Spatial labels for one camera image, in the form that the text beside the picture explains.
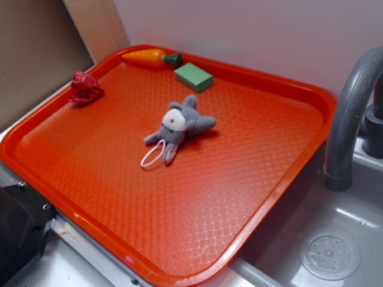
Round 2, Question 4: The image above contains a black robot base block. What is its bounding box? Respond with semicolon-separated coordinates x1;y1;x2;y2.
1;184;54;286

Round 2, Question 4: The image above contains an orange plastic tray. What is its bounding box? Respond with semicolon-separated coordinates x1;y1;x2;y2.
1;52;336;286

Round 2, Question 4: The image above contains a grey plush mouse toy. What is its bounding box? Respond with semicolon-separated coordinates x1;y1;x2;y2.
140;94;217;168

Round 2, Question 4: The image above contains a green rectangular block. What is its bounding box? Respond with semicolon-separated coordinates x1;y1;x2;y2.
174;63;214;93

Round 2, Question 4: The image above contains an orange toy carrot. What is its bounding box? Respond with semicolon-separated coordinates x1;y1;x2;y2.
121;48;183;69

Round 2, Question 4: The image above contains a crumpled red paper ball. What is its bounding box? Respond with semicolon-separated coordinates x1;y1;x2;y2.
68;71;104;105

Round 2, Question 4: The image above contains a grey toy faucet spout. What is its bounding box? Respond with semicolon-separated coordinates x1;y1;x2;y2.
324;47;382;191

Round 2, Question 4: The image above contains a grey toy sink basin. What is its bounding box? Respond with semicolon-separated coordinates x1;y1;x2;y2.
231;139;382;286

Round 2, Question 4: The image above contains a round grey sink drain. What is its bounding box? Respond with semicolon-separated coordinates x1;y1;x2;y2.
299;230;361;281

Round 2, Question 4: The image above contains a brown cardboard panel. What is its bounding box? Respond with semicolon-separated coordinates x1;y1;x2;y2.
1;1;130;130

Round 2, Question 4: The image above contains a dark grey faucet handle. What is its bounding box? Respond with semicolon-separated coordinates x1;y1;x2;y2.
363;84;382;159

